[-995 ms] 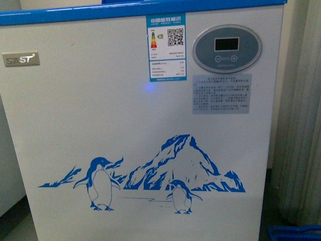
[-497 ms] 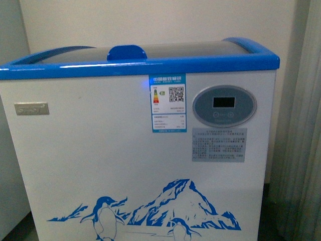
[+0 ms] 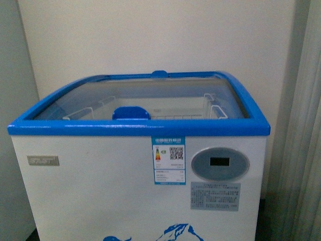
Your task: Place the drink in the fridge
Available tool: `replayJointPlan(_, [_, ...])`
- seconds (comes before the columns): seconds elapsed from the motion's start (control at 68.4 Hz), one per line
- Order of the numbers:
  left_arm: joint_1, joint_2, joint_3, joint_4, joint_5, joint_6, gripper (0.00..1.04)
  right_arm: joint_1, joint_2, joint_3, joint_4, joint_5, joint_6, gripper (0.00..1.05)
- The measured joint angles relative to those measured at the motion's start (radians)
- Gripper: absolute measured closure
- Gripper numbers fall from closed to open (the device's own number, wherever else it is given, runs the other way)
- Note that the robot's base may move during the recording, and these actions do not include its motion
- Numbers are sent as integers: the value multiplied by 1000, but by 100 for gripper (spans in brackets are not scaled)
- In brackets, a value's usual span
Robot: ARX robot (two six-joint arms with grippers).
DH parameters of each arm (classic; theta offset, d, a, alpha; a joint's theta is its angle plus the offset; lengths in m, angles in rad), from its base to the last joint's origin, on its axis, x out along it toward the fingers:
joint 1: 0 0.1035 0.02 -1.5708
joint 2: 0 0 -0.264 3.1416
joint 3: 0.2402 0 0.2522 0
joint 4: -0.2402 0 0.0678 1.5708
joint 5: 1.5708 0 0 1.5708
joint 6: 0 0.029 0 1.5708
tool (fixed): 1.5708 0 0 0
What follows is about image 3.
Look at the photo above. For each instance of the sliding glass freezer lid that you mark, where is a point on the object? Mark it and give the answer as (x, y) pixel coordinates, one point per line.
(89, 93)

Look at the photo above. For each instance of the energy rating label sticker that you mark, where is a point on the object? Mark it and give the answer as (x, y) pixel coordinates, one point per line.
(169, 160)

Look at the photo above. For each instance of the white chest freezer blue trim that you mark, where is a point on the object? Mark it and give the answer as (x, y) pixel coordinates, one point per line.
(104, 187)

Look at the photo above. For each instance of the grey oval control panel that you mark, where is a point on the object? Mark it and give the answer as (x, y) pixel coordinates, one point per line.
(219, 164)

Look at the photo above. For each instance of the grey instruction text sticker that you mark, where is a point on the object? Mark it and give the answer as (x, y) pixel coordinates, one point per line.
(216, 196)

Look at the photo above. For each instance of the silver brand logo plate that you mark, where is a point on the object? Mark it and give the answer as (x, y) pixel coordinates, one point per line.
(43, 160)

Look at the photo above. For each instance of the grey pleated curtain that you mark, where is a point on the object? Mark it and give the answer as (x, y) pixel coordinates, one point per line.
(293, 194)

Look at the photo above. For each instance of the white wire freezer basket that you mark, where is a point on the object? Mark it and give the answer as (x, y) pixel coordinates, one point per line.
(163, 108)

